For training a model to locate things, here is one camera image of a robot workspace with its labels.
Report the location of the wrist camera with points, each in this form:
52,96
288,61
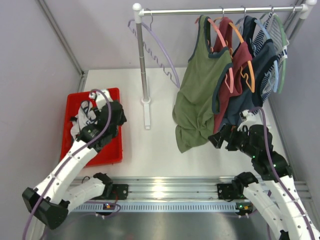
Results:
99,98
248,119

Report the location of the green hanger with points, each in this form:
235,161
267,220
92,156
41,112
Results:
275,29

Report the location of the purple plastic hanger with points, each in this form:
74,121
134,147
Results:
172,74

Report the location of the slotted cable duct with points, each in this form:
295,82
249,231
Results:
161,207

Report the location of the green tank top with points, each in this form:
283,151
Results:
193,111

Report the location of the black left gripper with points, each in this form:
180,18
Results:
117,116

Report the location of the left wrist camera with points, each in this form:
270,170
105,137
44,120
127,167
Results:
99,98

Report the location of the red plastic tray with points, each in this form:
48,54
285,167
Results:
110,154

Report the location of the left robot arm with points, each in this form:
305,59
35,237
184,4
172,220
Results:
52,200

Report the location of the orange hanger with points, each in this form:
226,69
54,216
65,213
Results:
243,72

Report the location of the striped tank top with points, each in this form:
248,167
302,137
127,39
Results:
257,45

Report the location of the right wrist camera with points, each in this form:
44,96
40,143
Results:
248,119

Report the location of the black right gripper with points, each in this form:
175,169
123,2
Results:
228,133

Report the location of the aluminium mounting rail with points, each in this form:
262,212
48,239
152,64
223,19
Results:
153,189

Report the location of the maroon tank top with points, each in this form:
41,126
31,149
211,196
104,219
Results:
230,75

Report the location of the pink hanger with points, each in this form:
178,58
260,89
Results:
212,62

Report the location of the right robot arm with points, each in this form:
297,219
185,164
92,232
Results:
281,207

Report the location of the white tank top navy trim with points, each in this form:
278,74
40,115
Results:
85,116

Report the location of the silver clothes rack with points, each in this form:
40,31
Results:
304,9

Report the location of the blue hanger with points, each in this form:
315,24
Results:
267,57

